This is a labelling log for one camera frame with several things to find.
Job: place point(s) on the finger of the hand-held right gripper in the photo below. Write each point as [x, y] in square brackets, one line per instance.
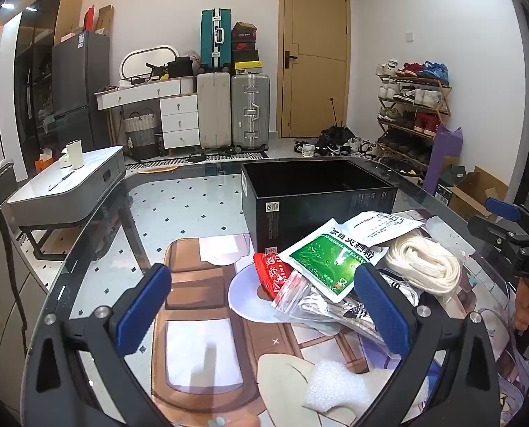
[491, 229]
[502, 208]

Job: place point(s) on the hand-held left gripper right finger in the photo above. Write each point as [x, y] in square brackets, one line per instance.
[380, 307]

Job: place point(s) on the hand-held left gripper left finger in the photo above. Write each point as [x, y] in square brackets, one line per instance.
[142, 307]

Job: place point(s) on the zip bag with shoelaces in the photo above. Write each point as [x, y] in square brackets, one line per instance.
[318, 309]

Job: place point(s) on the white shoelace bundle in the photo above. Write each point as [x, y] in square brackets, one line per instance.
[420, 258]

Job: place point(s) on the green sachet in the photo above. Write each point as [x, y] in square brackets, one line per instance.
[326, 258]

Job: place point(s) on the white foam piece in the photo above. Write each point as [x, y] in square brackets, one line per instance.
[331, 384]

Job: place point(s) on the red sachet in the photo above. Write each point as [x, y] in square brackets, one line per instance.
[273, 275]

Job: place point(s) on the black cardboard box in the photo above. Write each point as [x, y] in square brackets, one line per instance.
[291, 213]

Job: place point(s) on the person's right hand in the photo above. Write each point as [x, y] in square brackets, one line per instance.
[523, 309]

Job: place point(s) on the open cardboard box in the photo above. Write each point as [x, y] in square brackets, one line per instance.
[473, 191]

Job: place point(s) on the dark green box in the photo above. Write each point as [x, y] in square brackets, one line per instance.
[451, 178]

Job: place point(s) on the printed desk mat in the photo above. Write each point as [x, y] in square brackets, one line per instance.
[193, 351]

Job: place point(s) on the purple yoga mat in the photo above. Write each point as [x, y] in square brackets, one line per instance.
[442, 160]

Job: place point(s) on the white printed sachet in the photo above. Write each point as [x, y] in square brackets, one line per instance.
[380, 227]

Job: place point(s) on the wooden shoe rack with shoes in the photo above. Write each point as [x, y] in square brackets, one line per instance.
[413, 106]

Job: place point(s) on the grey cabinet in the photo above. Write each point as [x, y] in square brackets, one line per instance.
[6, 302]

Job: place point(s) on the grey coffee table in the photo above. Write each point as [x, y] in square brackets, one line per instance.
[82, 182]

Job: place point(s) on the white cup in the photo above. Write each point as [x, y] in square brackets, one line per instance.
[74, 155]

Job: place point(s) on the pile of shoes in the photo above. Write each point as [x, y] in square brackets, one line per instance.
[331, 144]

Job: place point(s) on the orange box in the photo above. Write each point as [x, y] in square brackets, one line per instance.
[44, 167]

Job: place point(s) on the wicker laundry basket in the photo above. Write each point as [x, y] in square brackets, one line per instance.
[141, 135]

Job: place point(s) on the black umbrella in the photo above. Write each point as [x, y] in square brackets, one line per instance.
[337, 131]

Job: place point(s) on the white dressing table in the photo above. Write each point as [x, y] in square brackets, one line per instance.
[180, 111]

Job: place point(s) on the beige suitcase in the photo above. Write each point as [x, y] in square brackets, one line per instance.
[213, 111]

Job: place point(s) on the wooden door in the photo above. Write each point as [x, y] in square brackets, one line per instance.
[318, 93]

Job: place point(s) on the silver suitcase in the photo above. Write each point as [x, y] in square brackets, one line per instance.
[250, 111]

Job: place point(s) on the grey refrigerator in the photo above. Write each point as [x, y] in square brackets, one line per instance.
[78, 80]

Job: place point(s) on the black bag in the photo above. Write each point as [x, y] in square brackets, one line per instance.
[182, 67]

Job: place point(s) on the oval white-framed mirror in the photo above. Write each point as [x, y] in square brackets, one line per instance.
[135, 60]

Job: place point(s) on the black yellow shoe box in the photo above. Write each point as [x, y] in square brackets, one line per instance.
[248, 68]

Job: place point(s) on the teal suitcase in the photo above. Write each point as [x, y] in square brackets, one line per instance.
[209, 40]

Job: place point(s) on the dark glass cabinet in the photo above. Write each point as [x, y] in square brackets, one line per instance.
[33, 53]

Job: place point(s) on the flat cardboard piece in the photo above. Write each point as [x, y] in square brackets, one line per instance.
[105, 20]

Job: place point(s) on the red paper bag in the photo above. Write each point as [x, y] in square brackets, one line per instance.
[89, 18]

